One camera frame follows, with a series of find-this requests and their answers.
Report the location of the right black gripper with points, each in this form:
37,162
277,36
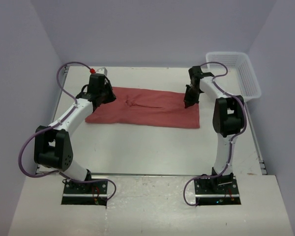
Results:
190,102

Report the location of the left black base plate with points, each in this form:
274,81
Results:
84,194

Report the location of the white plastic basket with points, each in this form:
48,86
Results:
241,78

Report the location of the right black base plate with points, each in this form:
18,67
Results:
218,191

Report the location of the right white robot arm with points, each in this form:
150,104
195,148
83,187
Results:
229,120

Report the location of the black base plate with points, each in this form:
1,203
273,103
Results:
218,191
84,194

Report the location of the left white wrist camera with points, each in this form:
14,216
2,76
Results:
102,70

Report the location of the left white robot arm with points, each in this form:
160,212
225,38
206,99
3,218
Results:
53,149

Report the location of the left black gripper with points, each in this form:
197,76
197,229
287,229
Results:
112,97

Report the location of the red t shirt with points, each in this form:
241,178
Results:
147,107

